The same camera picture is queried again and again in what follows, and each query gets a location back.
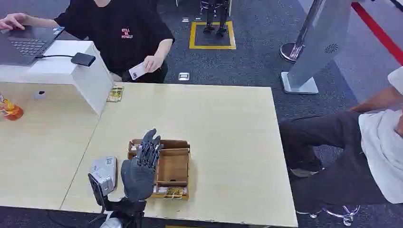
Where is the person's right hand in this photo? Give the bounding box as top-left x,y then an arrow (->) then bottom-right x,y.
349,103 -> 368,114
0,12 -> 30,31

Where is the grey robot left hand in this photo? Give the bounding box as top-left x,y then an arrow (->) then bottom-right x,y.
121,128 -> 164,202

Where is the person's left hand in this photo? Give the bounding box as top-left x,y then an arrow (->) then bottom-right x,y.
143,55 -> 164,74

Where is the pale pink phone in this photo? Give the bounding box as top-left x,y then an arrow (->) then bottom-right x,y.
128,61 -> 149,81

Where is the dark grey laptop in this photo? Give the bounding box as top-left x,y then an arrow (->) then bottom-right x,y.
0,26 -> 66,67

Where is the wooden compartment card box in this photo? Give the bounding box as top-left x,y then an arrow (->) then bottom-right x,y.
127,139 -> 192,201

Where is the person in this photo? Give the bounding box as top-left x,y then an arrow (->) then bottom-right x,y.
0,0 -> 176,85
278,66 -> 403,215

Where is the yellow floor tape square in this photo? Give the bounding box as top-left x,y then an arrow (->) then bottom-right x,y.
189,20 -> 237,50

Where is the black adapter box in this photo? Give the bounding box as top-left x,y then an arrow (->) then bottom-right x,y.
70,52 -> 96,67

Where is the standing humanoid robot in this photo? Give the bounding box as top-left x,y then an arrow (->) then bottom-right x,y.
201,0 -> 230,37

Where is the grey kiosk stand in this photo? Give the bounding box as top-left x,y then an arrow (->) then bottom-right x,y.
280,0 -> 354,95

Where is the white desk riser box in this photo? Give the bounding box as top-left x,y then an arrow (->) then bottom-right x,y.
0,40 -> 115,116

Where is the red barrier belt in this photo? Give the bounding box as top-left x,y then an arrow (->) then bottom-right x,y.
350,2 -> 403,66

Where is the chrome stool base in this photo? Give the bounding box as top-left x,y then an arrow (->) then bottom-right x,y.
296,204 -> 362,228

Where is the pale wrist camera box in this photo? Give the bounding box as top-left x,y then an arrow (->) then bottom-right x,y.
88,156 -> 118,199

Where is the black cable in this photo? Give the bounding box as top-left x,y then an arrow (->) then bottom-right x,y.
34,54 -> 74,60

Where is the chrome stanchion post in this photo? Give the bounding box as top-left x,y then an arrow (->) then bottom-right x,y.
279,0 -> 326,63

